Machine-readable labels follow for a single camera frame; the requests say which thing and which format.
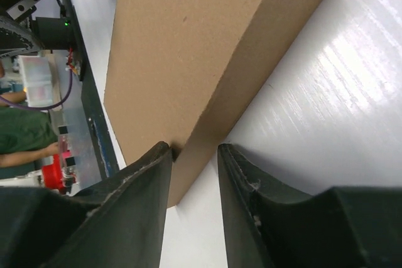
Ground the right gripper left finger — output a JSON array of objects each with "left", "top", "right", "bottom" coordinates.
[{"left": 1, "top": 142, "right": 173, "bottom": 267}]

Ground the clear plastic storage box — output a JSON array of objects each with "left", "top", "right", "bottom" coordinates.
[{"left": 18, "top": 56, "right": 53, "bottom": 107}]

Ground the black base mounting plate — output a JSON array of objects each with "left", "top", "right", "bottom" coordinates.
[{"left": 63, "top": 0, "right": 119, "bottom": 180}]

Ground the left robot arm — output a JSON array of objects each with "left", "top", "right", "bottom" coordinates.
[{"left": 1, "top": 0, "right": 74, "bottom": 58}]

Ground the red device in background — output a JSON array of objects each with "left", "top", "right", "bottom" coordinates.
[{"left": 41, "top": 134, "right": 77, "bottom": 195}]

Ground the brown cardboard box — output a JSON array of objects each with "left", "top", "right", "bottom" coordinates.
[{"left": 104, "top": 0, "right": 322, "bottom": 206}]

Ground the person in green shirt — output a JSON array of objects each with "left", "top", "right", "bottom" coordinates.
[{"left": 1, "top": 91, "right": 59, "bottom": 168}]

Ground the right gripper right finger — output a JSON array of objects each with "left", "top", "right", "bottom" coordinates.
[{"left": 217, "top": 144, "right": 401, "bottom": 267}]

